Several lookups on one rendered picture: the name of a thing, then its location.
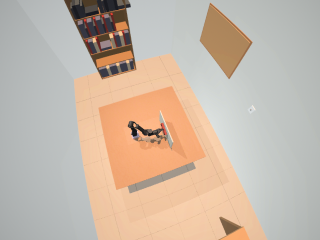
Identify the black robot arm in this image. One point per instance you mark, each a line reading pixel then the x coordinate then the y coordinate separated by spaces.
pixel 145 132

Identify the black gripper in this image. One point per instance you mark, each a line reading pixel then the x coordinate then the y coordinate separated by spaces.
pixel 157 131

